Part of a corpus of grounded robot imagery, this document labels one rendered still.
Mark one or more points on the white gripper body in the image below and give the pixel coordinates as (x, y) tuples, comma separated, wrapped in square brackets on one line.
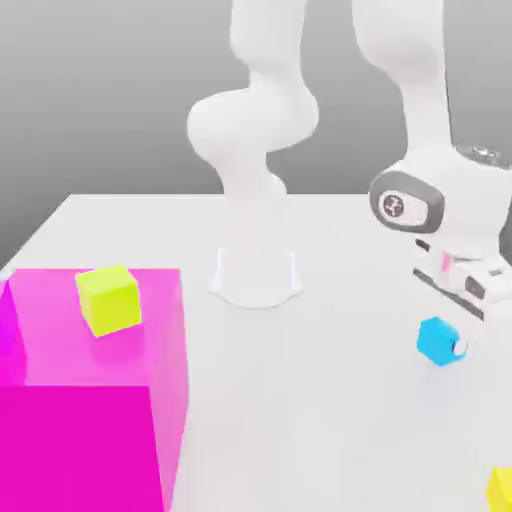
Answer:
[(448, 304)]

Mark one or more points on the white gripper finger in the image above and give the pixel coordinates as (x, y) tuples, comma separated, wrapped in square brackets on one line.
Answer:
[(460, 347)]

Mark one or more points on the small blue cube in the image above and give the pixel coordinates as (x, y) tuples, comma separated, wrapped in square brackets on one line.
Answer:
[(435, 340)]

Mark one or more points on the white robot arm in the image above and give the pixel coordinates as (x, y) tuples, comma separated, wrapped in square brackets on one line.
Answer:
[(256, 120)]

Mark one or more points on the small yellow cube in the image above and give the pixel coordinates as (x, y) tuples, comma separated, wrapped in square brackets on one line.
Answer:
[(502, 490)]

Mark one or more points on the small lime green cube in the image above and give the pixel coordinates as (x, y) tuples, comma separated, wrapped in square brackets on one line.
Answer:
[(108, 300)]

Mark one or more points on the large magenta box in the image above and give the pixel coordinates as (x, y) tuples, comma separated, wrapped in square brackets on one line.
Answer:
[(76, 440)]

